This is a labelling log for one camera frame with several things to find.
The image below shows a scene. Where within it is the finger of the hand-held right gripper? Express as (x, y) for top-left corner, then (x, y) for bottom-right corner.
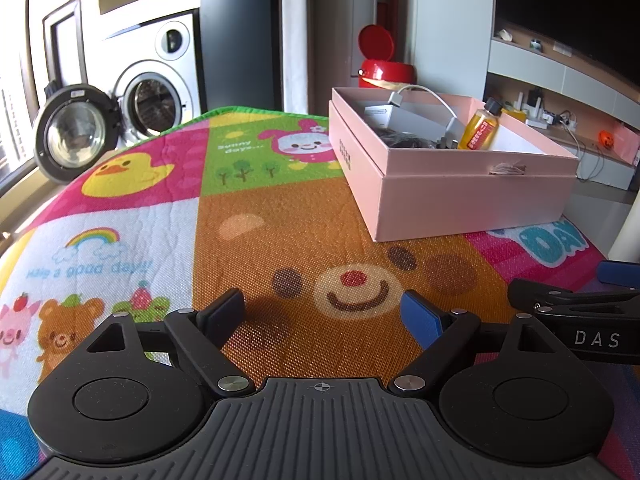
(507, 279), (640, 367)
(597, 259), (640, 287)

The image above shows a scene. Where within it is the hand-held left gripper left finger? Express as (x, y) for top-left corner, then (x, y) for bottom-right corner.
(86, 287), (257, 397)

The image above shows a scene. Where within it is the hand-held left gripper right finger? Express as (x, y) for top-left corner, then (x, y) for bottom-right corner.
(392, 289), (557, 397)

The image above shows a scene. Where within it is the pink cardboard box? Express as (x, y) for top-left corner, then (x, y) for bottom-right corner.
(328, 86), (580, 244)

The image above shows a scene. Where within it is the yellow liquid bottle black cap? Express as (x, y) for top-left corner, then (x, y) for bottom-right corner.
(457, 97), (503, 152)

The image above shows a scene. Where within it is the colourful cartoon play mat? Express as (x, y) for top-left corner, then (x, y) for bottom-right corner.
(0, 105), (640, 480)

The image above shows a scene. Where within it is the small white carton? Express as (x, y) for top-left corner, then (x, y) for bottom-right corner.
(363, 104), (396, 131)

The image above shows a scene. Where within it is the silver washing machine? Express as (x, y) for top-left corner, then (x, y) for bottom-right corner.
(32, 9), (204, 184)

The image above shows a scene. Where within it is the black television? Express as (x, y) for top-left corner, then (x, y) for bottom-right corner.
(494, 0), (640, 82)

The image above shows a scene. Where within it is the white curtain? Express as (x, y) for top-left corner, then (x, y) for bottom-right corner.
(279, 0), (314, 114)

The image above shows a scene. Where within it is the frayed brown string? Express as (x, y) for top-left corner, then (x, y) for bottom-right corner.
(487, 159), (527, 177)

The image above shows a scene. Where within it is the black tangled cable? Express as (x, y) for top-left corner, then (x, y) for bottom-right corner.
(372, 127), (442, 150)

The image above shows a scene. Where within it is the white usb cable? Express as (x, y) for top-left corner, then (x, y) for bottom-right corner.
(399, 84), (468, 149)

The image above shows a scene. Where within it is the red pedestal trash bin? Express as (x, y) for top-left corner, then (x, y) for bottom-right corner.
(357, 23), (418, 90)

